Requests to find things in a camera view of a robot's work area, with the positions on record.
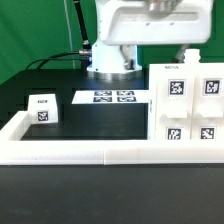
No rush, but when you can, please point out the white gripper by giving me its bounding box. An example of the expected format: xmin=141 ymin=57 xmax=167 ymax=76
xmin=98 ymin=0 xmax=213 ymax=45

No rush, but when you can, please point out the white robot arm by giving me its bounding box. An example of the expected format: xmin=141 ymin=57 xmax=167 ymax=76
xmin=87 ymin=0 xmax=214 ymax=80

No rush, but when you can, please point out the white cabinet door panel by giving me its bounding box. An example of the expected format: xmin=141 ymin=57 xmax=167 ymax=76
xmin=191 ymin=73 xmax=224 ymax=140

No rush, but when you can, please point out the white tag base sheet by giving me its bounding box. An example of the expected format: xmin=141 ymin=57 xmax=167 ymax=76
xmin=72 ymin=90 xmax=150 ymax=104

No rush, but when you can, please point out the white cabinet top with knob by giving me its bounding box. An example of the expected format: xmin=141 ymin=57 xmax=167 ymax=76
xmin=28 ymin=94 xmax=58 ymax=124

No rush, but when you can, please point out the white cabinet body box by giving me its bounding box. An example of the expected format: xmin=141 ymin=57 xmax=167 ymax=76
xmin=148 ymin=49 xmax=224 ymax=140

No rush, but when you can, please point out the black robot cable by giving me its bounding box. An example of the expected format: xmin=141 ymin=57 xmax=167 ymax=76
xmin=25 ymin=0 xmax=93 ymax=71

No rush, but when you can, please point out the green backdrop curtain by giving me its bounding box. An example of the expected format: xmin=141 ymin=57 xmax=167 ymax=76
xmin=0 ymin=0 xmax=224 ymax=84

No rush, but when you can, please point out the white U-shaped obstacle wall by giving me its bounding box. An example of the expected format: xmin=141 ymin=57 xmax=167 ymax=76
xmin=0 ymin=111 xmax=224 ymax=165

